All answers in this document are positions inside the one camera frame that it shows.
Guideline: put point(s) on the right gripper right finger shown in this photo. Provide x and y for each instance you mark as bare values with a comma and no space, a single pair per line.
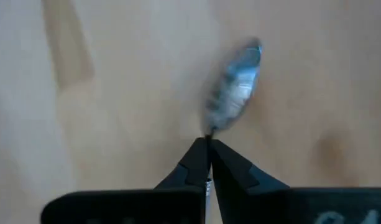
240,186

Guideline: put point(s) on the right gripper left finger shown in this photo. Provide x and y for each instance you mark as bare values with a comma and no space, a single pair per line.
190,174

